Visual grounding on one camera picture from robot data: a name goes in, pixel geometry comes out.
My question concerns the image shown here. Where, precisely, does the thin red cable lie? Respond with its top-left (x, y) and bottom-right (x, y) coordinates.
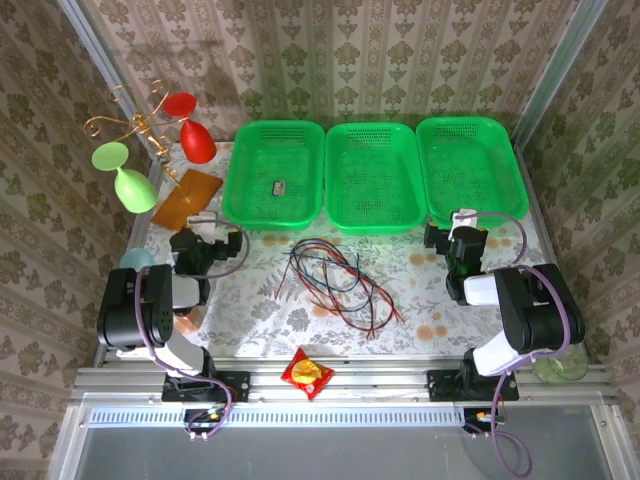
top-left (276, 239), bottom-right (346, 301)
top-left (294, 244), bottom-right (406, 324)
top-left (307, 259), bottom-right (396, 341)

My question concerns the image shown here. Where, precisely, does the orange wooden base board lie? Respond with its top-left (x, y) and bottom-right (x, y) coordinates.
top-left (150, 168), bottom-right (225, 232)

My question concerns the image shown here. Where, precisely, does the blue plastic cup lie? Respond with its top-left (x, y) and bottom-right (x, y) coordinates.
top-left (118, 248), bottom-right (157, 272)

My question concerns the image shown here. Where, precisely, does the orange plastic cup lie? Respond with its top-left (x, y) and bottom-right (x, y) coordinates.
top-left (172, 305), bottom-right (204, 336)

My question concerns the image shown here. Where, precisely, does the green plastic wine glass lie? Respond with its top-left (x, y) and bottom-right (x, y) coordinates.
top-left (91, 141), bottom-right (160, 215)

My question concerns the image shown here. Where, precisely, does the green plastic basket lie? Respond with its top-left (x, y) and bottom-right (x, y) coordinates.
top-left (324, 122), bottom-right (429, 236)
top-left (221, 119), bottom-right (326, 232)
top-left (415, 116), bottom-right (530, 230)

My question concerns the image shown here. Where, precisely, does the red plastic wine glass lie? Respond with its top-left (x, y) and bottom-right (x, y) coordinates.
top-left (163, 92), bottom-right (218, 165)

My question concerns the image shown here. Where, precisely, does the red snack packet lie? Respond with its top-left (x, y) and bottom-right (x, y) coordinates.
top-left (280, 347), bottom-right (335, 401)

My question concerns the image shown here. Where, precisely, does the clear green glass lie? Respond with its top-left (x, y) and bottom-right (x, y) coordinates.
top-left (530, 344), bottom-right (590, 385)

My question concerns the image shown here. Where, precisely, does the small black controller board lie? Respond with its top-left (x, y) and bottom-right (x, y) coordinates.
top-left (183, 407), bottom-right (227, 435)
top-left (462, 407), bottom-right (505, 435)

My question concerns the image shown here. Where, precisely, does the grey metal panel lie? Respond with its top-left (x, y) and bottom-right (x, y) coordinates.
top-left (59, 405), bottom-right (624, 480)

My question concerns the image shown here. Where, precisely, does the aluminium table side rail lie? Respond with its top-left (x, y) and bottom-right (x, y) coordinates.
top-left (514, 144), bottom-right (609, 371)
top-left (94, 159), bottom-right (166, 366)

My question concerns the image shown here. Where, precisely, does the gold wire glass rack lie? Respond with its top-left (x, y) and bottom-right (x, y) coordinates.
top-left (82, 78), bottom-right (194, 204)

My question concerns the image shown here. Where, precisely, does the aluminium frame rail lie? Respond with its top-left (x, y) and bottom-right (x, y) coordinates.
top-left (69, 355), bottom-right (617, 407)

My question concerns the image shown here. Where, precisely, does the white slotted cable duct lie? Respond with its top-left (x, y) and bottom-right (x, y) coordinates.
top-left (87, 405), bottom-right (474, 429)

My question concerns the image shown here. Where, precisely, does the aluminium frame post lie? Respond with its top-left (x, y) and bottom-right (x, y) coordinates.
top-left (56, 0), bottom-right (169, 174)
top-left (508, 0), bottom-right (609, 147)

